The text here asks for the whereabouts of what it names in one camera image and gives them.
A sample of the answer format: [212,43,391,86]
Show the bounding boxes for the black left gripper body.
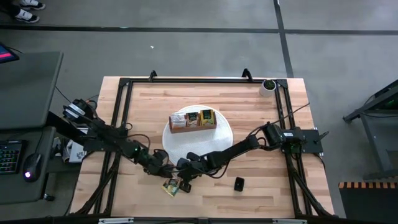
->
[143,157,175,179]

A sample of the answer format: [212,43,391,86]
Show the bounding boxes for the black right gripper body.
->
[178,155,211,183]

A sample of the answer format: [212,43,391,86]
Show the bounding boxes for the yellow green Ahmad tea packet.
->
[199,108,216,126]
[160,177,182,198]

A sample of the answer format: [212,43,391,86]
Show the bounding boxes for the white round woven placemat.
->
[162,105,234,166]

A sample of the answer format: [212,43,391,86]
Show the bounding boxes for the peach foil Ahmad tea packet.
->
[185,111,200,128]

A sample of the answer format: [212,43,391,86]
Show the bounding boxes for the white orange Tazo tea packet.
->
[170,113,187,128]

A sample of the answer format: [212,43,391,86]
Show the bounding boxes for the wooden tea box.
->
[169,108,218,134]

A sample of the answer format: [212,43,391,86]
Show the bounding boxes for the small black rounded block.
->
[233,176,245,192]

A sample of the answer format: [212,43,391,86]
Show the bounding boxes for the white printed box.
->
[51,136,88,164]

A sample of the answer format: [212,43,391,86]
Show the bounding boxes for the white pot with green plant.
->
[259,78,278,98]

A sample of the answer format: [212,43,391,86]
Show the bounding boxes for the black computer mouse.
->
[22,152,43,184]

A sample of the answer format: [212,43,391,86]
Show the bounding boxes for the backlit keyboard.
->
[0,139,25,175]

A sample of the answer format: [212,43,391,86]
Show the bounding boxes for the gray side desk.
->
[0,50,65,205]

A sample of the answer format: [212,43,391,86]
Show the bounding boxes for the orange black striped crate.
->
[338,180,398,219]

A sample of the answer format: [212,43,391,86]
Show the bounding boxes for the black metal cart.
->
[343,79,398,180]

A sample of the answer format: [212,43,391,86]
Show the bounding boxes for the tablet screen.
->
[0,42,20,65]

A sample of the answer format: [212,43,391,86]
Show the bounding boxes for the person's shoe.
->
[14,8,40,24]
[19,0,47,11]

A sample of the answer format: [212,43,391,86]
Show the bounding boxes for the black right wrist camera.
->
[175,151,201,171]

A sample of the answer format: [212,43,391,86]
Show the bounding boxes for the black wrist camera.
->
[175,151,201,171]
[152,149,170,166]

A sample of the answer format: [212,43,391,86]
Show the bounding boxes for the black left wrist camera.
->
[152,149,170,166]

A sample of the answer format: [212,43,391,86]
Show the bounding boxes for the silver metal bracket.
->
[98,217,135,224]
[272,218,308,224]

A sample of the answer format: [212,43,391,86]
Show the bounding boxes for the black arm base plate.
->
[83,126,129,153]
[278,128,325,154]

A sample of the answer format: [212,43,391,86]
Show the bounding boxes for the black aluminium table frame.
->
[71,77,335,218]

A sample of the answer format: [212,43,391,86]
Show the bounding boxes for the black floor cable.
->
[54,85,100,105]

